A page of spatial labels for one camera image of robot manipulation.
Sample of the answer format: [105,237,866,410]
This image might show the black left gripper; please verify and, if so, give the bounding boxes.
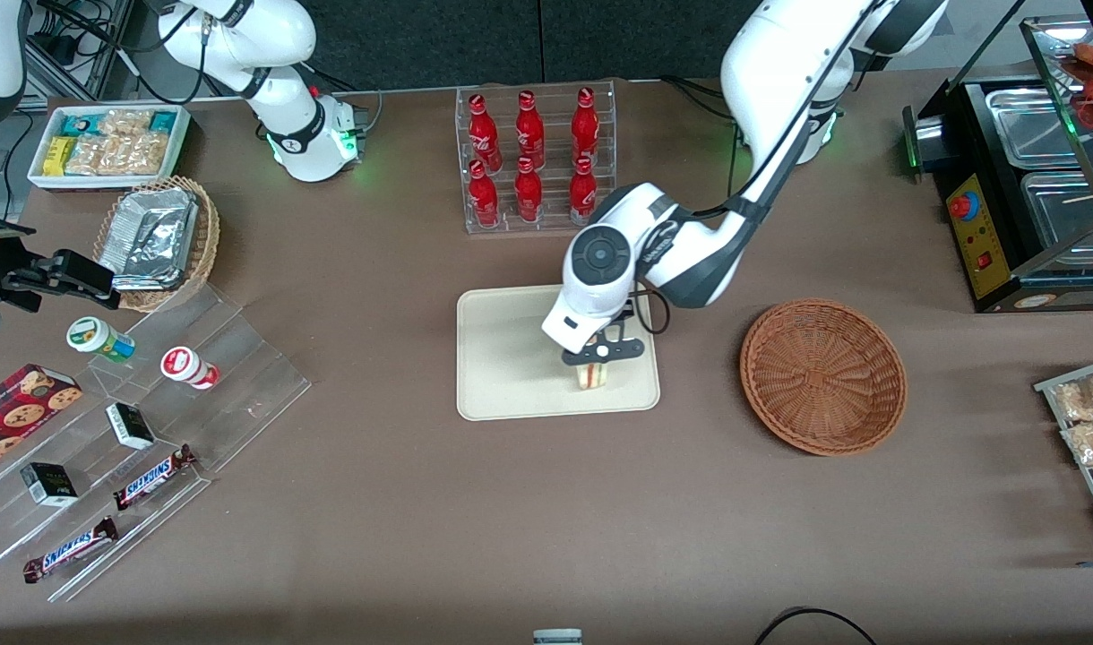
[561,305,647,377]

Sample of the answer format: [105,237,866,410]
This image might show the beige plastic tray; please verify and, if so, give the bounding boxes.
[456,284,661,422]

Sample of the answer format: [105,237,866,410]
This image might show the oval tan wicker basket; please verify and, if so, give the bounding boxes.
[92,176,221,313]

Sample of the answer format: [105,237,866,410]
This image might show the round brown wicker basket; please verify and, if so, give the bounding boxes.
[739,298,908,457]

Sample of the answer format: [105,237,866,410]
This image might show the green lidded yogurt cup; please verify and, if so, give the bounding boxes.
[66,316,137,363]

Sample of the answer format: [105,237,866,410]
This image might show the white plastic snack bin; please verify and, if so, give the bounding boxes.
[28,104,193,193]

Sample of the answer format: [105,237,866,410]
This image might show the red cookie box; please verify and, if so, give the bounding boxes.
[0,363,83,476]

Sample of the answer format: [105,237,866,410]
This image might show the clear bag of crackers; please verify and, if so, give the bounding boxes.
[99,108,154,137]
[66,133,168,176]

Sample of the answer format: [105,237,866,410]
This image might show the clear acrylic bottle rack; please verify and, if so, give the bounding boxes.
[455,81,617,236]

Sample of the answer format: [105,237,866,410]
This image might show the red lidded yogurt cup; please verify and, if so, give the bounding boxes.
[160,346,219,391]

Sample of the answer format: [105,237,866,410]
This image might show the small black box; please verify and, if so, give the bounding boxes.
[20,462,80,508]
[106,402,156,451]

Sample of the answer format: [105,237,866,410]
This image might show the red cola bottle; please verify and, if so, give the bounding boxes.
[469,93,502,173]
[514,157,544,223]
[572,87,600,167]
[569,157,598,225]
[515,90,546,169]
[469,159,500,228]

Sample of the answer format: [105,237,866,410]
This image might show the clear acrylic stepped display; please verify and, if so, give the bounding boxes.
[0,282,313,603]

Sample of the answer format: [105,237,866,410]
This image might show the Snickers chocolate bar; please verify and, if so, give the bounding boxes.
[114,444,198,512]
[22,517,119,584]

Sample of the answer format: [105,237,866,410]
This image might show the black food warmer cabinet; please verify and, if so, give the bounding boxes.
[902,16,1093,314]

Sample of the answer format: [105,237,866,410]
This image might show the steel warmer pan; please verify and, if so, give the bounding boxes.
[1020,170,1093,262]
[984,86,1089,169]

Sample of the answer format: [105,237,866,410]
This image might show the metal frame with cables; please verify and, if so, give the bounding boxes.
[25,0,146,101]

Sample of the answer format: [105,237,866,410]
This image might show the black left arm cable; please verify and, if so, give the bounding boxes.
[632,0,897,338]

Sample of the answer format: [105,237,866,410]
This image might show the black base cables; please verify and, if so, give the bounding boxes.
[661,75,736,101]

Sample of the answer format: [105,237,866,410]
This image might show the black floor cable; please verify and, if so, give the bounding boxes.
[753,606,879,645]

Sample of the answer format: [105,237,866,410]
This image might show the grey wire rack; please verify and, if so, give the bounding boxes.
[1034,356,1093,547]

